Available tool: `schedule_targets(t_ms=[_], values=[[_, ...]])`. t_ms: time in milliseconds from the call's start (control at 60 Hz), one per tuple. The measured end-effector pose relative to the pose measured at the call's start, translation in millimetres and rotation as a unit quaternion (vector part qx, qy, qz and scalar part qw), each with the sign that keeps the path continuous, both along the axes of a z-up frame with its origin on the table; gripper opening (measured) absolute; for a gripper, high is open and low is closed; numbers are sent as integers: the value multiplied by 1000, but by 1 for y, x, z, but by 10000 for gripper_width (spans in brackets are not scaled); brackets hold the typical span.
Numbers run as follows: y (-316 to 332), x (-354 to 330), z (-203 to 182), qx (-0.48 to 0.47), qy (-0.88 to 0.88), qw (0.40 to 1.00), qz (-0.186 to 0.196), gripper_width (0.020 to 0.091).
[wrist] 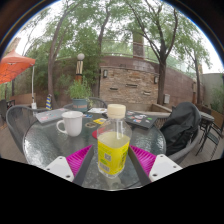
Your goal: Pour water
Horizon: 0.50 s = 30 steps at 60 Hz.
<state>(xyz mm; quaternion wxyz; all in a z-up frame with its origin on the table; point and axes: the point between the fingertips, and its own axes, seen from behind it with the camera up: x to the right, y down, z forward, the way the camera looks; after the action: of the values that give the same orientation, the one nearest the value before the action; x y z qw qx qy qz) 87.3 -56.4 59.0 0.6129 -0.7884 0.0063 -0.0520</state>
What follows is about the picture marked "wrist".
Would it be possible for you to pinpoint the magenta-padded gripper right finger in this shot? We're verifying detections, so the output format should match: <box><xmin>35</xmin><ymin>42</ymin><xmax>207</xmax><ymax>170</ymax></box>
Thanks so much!
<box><xmin>127</xmin><ymin>144</ymin><xmax>184</xmax><ymax>187</ymax></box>

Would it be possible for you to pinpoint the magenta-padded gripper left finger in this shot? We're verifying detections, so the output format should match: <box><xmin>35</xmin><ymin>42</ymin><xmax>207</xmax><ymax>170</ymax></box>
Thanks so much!
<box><xmin>44</xmin><ymin>144</ymin><xmax>96</xmax><ymax>187</ymax></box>

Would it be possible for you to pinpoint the yellow-labelled clear drink bottle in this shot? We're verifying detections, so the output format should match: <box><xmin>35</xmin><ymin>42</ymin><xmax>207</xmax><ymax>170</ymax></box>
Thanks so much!
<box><xmin>96</xmin><ymin>103</ymin><xmax>133</xmax><ymax>180</ymax></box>

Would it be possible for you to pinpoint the flat round red coaster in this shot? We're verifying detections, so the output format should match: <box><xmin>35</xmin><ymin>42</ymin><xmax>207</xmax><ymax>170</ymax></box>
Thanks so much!
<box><xmin>91</xmin><ymin>128</ymin><xmax>101</xmax><ymax>140</ymax></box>

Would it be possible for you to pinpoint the white ceramic mug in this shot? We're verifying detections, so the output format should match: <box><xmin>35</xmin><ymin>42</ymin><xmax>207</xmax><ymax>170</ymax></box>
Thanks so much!
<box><xmin>55</xmin><ymin>110</ymin><xmax>84</xmax><ymax>138</ymax></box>

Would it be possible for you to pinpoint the black laptop with stickers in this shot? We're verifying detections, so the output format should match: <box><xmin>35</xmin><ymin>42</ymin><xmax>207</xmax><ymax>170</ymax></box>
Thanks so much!
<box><xmin>123</xmin><ymin>109</ymin><xmax>159</xmax><ymax>130</ymax></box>

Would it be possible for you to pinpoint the grey wicker chair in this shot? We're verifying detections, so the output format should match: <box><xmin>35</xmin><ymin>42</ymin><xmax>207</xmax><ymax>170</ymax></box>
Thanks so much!
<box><xmin>166</xmin><ymin>109</ymin><xmax>205</xmax><ymax>165</ymax></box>
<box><xmin>5</xmin><ymin>104</ymin><xmax>51</xmax><ymax>156</ymax></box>
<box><xmin>63</xmin><ymin>96</ymin><xmax>109</xmax><ymax>111</ymax></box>

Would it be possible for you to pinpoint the yellow card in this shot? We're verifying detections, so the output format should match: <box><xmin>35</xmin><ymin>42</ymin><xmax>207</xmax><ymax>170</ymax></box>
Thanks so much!
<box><xmin>92</xmin><ymin>117</ymin><xmax>108</xmax><ymax>126</ymax></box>

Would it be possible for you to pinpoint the black backpack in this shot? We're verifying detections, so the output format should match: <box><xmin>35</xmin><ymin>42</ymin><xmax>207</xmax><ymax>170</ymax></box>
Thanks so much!
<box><xmin>159</xmin><ymin>101</ymin><xmax>202</xmax><ymax>157</ymax></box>

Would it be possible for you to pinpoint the silver laptop with stickers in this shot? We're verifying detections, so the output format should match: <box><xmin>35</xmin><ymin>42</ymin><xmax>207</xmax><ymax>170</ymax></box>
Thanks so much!
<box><xmin>34</xmin><ymin>107</ymin><xmax>71</xmax><ymax>124</ymax></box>

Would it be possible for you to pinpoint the white sticker sheet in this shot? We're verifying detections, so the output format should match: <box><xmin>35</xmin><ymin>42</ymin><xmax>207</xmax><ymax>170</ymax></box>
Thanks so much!
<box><xmin>87</xmin><ymin>107</ymin><xmax>108</xmax><ymax>115</ymax></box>

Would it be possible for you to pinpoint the blue yellow striped cone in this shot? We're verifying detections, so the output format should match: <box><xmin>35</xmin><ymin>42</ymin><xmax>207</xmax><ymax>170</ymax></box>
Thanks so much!
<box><xmin>45</xmin><ymin>93</ymin><xmax>54</xmax><ymax>111</ymax></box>

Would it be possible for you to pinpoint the green potted plant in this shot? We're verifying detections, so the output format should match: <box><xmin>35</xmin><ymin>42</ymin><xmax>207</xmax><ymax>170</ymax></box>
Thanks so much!
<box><xmin>65</xmin><ymin>77</ymin><xmax>93</xmax><ymax>114</ymax></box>

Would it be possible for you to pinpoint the group of patio chairs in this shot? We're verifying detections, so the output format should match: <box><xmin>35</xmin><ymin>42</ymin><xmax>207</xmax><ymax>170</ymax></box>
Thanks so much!
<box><xmin>196</xmin><ymin>106</ymin><xmax>224</xmax><ymax>158</ymax></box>

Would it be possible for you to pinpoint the round dark patio table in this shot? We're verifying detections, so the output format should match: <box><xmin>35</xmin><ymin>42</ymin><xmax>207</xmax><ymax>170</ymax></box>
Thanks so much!
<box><xmin>199</xmin><ymin>109</ymin><xmax>216</xmax><ymax>134</ymax></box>

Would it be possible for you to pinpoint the dark-trunked tree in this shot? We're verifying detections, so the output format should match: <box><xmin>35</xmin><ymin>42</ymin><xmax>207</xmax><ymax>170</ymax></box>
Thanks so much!
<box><xmin>126</xmin><ymin>0</ymin><xmax>201</xmax><ymax>106</ymax></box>

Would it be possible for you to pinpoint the wooden bench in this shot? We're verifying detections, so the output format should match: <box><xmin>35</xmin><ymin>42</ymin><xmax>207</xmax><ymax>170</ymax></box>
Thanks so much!
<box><xmin>9</xmin><ymin>92</ymin><xmax>34</xmax><ymax>107</ymax></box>

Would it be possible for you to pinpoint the dark wicker chair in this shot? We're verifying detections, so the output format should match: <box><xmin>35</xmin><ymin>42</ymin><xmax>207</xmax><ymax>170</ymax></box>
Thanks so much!
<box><xmin>0</xmin><ymin>99</ymin><xmax>16</xmax><ymax>128</ymax></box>

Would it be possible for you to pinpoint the brown-trunked tree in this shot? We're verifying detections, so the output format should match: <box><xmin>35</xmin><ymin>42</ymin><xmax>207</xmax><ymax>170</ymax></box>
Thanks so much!
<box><xmin>36</xmin><ymin>6</ymin><xmax>101</xmax><ymax>109</ymax></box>

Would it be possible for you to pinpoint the orange canopy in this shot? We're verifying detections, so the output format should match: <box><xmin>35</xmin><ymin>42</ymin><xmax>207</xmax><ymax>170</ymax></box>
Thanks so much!
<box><xmin>0</xmin><ymin>49</ymin><xmax>37</xmax><ymax>85</ymax></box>

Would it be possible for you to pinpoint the globe-topped lamp post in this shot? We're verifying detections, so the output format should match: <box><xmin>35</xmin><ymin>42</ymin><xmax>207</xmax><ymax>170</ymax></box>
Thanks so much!
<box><xmin>74</xmin><ymin>52</ymin><xmax>86</xmax><ymax>84</ymax></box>

